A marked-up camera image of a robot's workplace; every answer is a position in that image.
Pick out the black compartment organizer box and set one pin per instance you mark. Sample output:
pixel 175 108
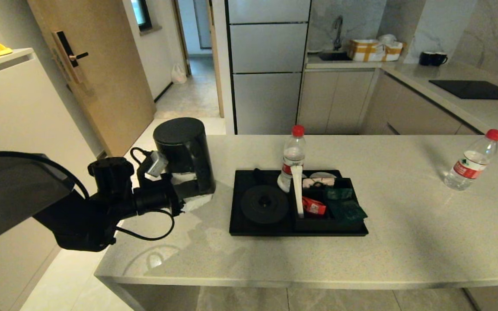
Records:
pixel 316 223

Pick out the chrome kitchen faucet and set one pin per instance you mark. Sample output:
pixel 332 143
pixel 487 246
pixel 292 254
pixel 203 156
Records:
pixel 338 32

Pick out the dark framed window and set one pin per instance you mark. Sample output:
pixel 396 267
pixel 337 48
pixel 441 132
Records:
pixel 142 13

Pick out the black gold door lock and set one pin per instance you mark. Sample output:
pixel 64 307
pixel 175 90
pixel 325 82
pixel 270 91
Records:
pixel 68 55

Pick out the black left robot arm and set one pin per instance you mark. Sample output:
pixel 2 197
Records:
pixel 80 211

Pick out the white tied plastic bag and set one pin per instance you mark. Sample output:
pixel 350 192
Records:
pixel 178 74

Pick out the cream tall cabinet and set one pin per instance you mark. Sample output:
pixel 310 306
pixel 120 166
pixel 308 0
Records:
pixel 24 108

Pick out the silver refrigerator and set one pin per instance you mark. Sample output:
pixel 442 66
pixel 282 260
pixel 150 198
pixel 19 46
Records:
pixel 266 65

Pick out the white crumpled plastic bag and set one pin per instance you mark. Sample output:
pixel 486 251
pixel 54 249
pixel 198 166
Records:
pixel 387 39

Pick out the dark green tea packet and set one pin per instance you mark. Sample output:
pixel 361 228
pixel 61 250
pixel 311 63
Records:
pixel 337 193
pixel 349 211

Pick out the red tea packet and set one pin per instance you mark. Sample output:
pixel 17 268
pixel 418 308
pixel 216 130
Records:
pixel 314 206

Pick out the white round coaster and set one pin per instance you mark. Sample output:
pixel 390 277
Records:
pixel 322 174

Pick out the black round kettle base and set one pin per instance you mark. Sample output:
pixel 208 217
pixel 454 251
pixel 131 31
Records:
pixel 265 204

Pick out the black electric kettle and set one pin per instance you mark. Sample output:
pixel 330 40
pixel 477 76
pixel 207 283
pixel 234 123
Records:
pixel 186 151

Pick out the black rectangular serving tray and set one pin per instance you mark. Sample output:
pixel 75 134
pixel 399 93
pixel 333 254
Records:
pixel 249 229

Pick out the cardboard box yellow tape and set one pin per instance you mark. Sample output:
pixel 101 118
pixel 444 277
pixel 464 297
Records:
pixel 370 51

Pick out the beige kitchen counter cabinets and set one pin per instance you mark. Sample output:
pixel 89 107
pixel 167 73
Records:
pixel 339 101

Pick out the dark kitchen sink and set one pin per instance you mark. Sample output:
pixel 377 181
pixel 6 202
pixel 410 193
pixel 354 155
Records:
pixel 334 56

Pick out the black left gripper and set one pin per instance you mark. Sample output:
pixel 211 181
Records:
pixel 156 196

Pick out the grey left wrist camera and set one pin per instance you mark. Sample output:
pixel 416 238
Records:
pixel 157 164

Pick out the white upright paper sleeve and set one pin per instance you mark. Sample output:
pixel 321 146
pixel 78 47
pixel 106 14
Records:
pixel 297 190

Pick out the clear water bottle red cap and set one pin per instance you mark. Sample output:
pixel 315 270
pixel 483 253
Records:
pixel 469 166
pixel 293 160

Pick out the light wooden door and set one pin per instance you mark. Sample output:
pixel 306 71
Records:
pixel 110 86

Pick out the white brown sachet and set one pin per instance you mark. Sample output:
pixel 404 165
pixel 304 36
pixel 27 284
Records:
pixel 317 182

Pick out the black mug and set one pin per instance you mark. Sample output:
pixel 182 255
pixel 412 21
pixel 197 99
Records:
pixel 437 60
pixel 425 59

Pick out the black induction cooktop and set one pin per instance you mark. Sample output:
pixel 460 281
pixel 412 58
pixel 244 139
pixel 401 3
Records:
pixel 476 90

